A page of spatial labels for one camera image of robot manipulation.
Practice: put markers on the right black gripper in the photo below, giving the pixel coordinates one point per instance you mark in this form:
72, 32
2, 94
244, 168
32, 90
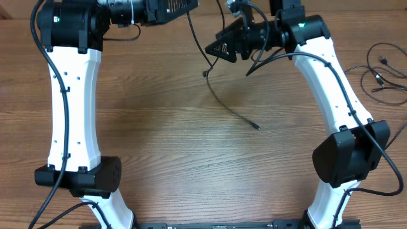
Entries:
236, 37

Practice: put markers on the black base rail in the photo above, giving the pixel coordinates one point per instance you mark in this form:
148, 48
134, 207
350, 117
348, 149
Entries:
222, 225

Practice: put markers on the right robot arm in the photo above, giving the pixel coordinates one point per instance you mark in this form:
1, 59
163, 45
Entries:
355, 142

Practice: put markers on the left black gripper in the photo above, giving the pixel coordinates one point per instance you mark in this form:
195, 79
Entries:
155, 11

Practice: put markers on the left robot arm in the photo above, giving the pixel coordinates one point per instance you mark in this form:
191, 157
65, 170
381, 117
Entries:
70, 36

